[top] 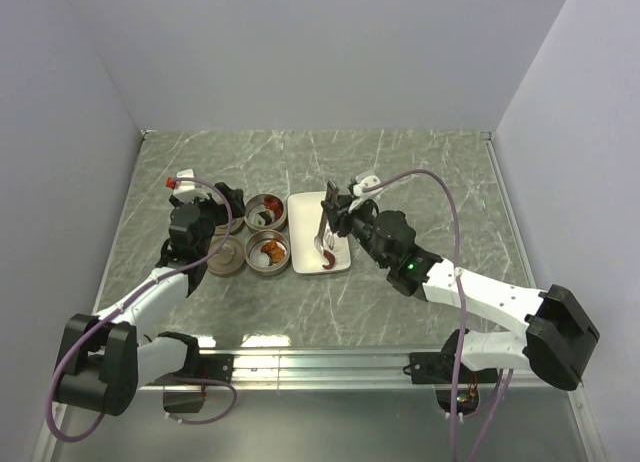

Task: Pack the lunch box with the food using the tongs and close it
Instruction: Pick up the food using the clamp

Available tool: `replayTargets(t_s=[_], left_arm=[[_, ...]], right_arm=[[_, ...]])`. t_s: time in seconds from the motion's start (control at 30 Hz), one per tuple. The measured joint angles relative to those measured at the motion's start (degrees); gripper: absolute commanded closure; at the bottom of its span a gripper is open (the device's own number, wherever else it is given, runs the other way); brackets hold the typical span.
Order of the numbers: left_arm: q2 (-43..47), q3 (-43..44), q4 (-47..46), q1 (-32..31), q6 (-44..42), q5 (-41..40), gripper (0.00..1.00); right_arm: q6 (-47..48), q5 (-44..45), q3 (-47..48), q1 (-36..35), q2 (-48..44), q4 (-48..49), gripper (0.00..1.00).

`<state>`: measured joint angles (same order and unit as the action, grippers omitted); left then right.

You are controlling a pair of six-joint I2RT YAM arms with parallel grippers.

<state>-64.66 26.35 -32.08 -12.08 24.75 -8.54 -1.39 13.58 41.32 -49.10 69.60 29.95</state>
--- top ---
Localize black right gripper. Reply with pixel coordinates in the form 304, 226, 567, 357
321, 194, 391, 270

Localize brown tin lid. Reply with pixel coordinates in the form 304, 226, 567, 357
214, 218, 245, 236
207, 236, 246, 277

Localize sushi roll piece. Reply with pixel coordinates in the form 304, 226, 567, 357
254, 212, 269, 227

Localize red sausage piece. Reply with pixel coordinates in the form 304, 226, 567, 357
263, 195, 282, 211

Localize metal tongs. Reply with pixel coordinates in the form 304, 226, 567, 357
314, 179, 339, 254

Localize red curved sausage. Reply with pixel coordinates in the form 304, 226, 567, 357
322, 250, 336, 271

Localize white round food piece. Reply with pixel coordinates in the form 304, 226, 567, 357
255, 253, 270, 266

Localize orange fried food piece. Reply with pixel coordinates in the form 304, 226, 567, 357
269, 249, 286, 264

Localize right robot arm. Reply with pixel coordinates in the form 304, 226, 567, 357
321, 195, 600, 391

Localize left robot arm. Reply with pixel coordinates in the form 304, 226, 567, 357
48, 175, 245, 416

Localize far metal lunch tin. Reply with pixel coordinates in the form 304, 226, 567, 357
244, 193, 287, 232

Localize metal lunch tin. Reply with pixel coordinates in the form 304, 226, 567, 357
244, 193, 287, 232
245, 230, 291, 277

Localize near metal lunch tin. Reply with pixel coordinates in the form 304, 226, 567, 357
245, 230, 291, 277

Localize white rectangular plate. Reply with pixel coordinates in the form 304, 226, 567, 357
287, 191, 351, 275

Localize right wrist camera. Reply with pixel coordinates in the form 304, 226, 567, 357
348, 169, 382, 203

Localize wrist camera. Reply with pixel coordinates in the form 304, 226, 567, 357
348, 169, 382, 203
165, 169, 207, 203

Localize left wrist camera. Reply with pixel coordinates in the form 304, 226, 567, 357
165, 169, 207, 203

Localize side aluminium rail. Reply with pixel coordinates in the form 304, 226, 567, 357
480, 130, 557, 348

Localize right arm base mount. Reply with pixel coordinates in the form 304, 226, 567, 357
402, 352, 503, 418

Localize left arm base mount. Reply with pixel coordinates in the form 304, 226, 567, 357
158, 331, 238, 426

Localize aluminium frame rail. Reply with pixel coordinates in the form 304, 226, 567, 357
201, 347, 450, 391

